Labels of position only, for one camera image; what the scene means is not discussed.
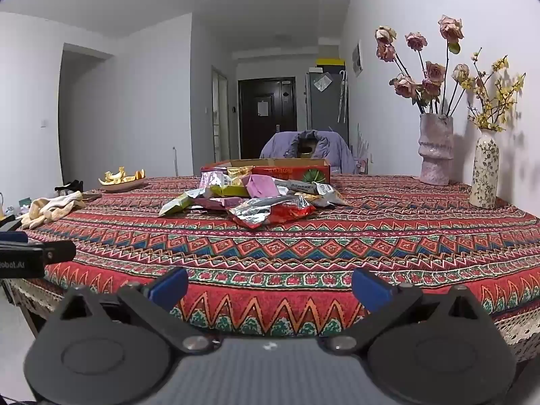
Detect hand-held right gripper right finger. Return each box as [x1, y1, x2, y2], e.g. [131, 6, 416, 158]
[328, 267, 484, 353]

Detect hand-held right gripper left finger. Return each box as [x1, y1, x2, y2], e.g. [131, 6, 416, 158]
[59, 267, 214, 353]

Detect pile of snack packets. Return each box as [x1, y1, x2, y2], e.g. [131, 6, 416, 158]
[158, 166, 349, 229]

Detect red foil snack bag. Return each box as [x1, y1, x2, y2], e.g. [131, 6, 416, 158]
[230, 196, 315, 229]

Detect red cardboard box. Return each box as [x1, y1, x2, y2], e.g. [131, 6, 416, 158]
[200, 159, 330, 186]

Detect pink pouch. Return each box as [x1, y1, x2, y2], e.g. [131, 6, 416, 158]
[247, 175, 288, 198]

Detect red patterned tablecloth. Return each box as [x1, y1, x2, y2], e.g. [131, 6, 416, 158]
[2, 175, 540, 363]

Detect brown plate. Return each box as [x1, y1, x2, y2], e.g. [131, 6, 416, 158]
[99, 177, 147, 192]

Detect brown chair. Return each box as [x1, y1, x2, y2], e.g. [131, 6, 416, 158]
[297, 137, 317, 159]

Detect pink ceramic vase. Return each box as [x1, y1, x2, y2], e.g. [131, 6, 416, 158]
[419, 113, 454, 186]

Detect purple puffer jacket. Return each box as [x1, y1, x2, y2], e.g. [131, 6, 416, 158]
[260, 130, 357, 174]

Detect glass sliding door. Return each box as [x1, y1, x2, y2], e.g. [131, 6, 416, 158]
[211, 65, 231, 163]

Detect dark entrance door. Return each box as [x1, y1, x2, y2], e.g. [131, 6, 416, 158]
[237, 77, 297, 159]

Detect grey refrigerator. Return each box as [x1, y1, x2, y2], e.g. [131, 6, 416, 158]
[306, 71, 349, 136]

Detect white folded umbrella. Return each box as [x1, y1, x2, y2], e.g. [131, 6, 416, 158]
[337, 72, 349, 123]

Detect yellow flower branches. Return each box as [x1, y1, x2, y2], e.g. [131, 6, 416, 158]
[462, 48, 526, 132]

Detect dried pink roses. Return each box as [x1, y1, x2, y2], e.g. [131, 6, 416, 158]
[375, 15, 471, 116]

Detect yellow box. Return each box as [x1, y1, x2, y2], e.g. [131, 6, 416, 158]
[316, 57, 346, 72]

